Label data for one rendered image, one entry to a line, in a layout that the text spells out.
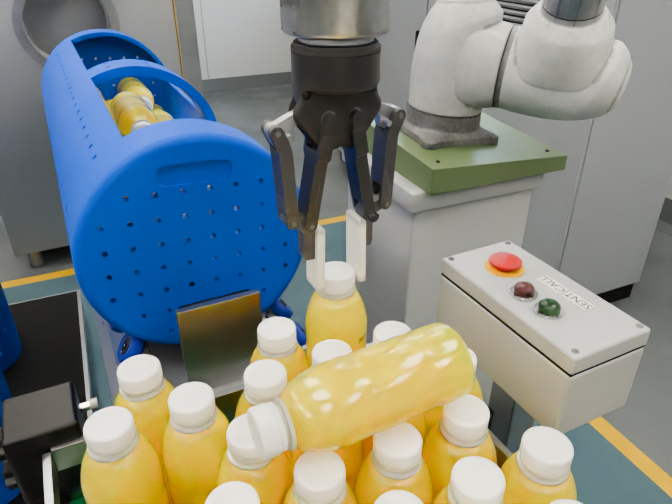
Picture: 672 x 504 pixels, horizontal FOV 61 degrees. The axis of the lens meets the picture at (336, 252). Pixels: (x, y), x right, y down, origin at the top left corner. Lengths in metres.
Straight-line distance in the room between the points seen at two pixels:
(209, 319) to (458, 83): 0.69
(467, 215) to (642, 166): 1.37
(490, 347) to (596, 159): 1.68
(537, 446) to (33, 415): 0.48
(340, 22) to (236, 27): 5.57
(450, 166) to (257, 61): 5.13
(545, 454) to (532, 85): 0.77
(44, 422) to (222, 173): 0.32
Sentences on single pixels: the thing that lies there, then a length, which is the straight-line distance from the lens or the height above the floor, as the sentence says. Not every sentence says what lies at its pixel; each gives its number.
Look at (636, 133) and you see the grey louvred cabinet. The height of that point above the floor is 0.79.
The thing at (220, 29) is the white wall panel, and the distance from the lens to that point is 5.98.
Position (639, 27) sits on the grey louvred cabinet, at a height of 1.16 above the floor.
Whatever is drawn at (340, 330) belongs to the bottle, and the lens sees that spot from 0.58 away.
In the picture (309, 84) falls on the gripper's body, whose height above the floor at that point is 1.32.
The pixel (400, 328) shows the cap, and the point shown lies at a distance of 0.58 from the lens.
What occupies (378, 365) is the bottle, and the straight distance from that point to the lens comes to 0.44.
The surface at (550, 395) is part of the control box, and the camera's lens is 0.59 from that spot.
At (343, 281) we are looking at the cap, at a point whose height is 1.13.
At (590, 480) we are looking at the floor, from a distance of 1.98.
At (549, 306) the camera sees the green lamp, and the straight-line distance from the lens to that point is 0.59.
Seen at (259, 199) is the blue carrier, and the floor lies 1.14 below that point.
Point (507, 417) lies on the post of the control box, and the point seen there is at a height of 0.94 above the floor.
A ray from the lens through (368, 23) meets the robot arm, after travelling 0.46.
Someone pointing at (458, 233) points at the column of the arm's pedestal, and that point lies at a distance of 1.20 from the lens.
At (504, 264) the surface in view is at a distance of 0.65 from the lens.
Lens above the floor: 1.43
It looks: 29 degrees down
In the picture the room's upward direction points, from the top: straight up
